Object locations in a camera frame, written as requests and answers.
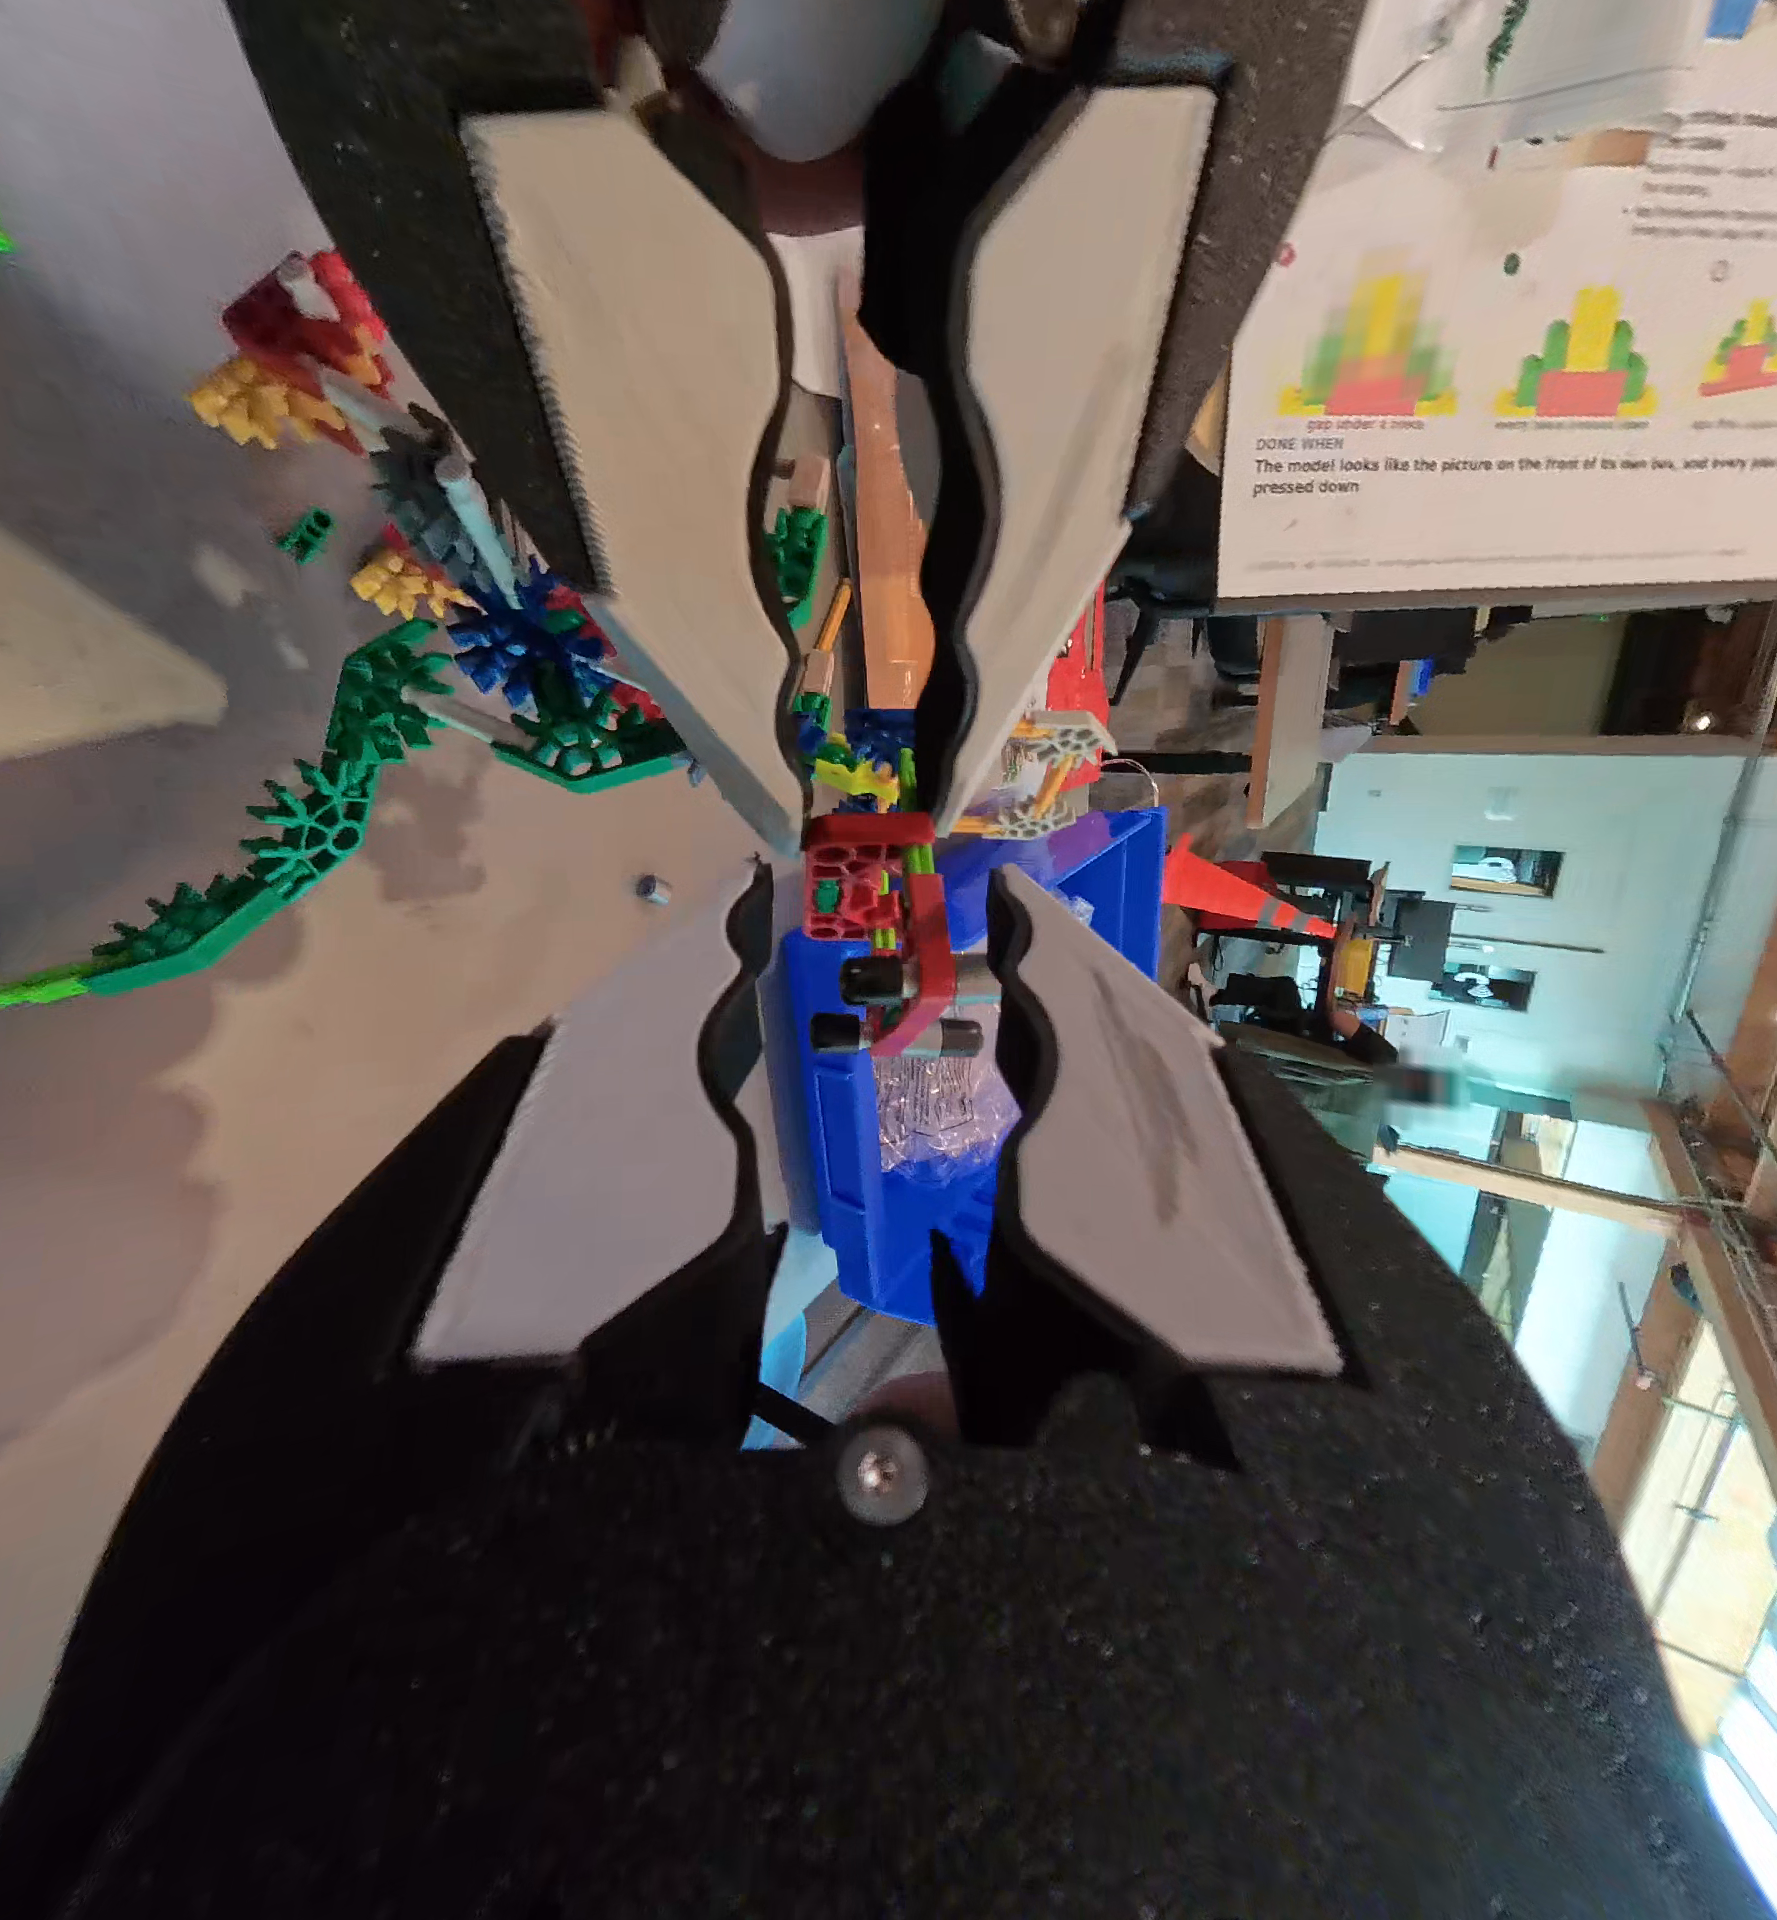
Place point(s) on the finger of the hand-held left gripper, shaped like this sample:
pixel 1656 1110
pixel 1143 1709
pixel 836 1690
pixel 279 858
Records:
pixel 1085 375
pixel 649 375

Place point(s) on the clear plastic wrap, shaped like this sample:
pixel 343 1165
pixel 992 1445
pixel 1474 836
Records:
pixel 948 1111

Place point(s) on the clear picture sleeve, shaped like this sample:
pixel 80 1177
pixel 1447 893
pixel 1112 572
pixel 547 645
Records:
pixel 1548 59

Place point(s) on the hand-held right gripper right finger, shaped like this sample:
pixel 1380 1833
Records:
pixel 1174 1184

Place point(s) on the blue storage bin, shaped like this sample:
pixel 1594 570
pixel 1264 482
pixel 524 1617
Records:
pixel 890 1259

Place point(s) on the white instruction board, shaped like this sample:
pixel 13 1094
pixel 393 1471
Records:
pixel 1548 512

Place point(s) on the small green clip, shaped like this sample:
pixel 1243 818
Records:
pixel 305 533

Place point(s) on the orange traffic cone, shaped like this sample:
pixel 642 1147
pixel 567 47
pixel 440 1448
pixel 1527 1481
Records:
pixel 1250 899

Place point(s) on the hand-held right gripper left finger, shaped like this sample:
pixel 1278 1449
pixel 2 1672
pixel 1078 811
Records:
pixel 589 1170

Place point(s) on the printed toy packaging bag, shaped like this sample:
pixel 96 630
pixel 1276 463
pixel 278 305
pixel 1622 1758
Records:
pixel 890 570

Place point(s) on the person's left hand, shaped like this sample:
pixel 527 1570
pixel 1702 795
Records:
pixel 806 202

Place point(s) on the colourful construction toy model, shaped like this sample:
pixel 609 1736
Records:
pixel 859 877

